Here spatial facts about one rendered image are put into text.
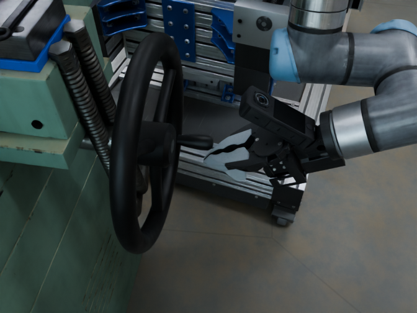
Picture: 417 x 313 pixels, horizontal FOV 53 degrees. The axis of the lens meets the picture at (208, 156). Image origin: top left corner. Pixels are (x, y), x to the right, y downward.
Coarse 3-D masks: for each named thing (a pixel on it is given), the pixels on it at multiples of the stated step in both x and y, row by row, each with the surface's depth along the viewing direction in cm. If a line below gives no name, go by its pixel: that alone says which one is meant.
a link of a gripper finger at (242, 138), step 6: (240, 132) 66; (246, 132) 65; (228, 138) 66; (234, 138) 66; (240, 138) 65; (246, 138) 64; (252, 138) 65; (222, 144) 66; (228, 144) 65; (234, 144) 65; (240, 144) 64; (246, 144) 64; (252, 144) 65; (216, 150) 66; (222, 150) 66; (228, 150) 66
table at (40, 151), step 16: (64, 0) 63; (80, 0) 68; (80, 128) 51; (0, 144) 48; (16, 144) 48; (32, 144) 48; (48, 144) 48; (64, 144) 48; (80, 144) 51; (0, 160) 50; (16, 160) 49; (32, 160) 49; (48, 160) 48; (64, 160) 48
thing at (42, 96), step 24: (96, 48) 53; (0, 72) 42; (24, 72) 42; (48, 72) 42; (0, 96) 44; (24, 96) 43; (48, 96) 43; (0, 120) 47; (24, 120) 46; (48, 120) 46; (72, 120) 48
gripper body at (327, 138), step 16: (320, 128) 56; (256, 144) 61; (272, 144) 60; (288, 144) 59; (320, 144) 59; (272, 160) 60; (288, 160) 59; (304, 160) 62; (320, 160) 61; (336, 160) 60; (272, 176) 64; (288, 176) 62; (304, 176) 63
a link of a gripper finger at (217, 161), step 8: (224, 152) 65; (232, 152) 64; (240, 152) 63; (248, 152) 62; (208, 160) 66; (216, 160) 64; (224, 160) 64; (232, 160) 63; (216, 168) 66; (224, 168) 64; (232, 176) 67; (240, 176) 66
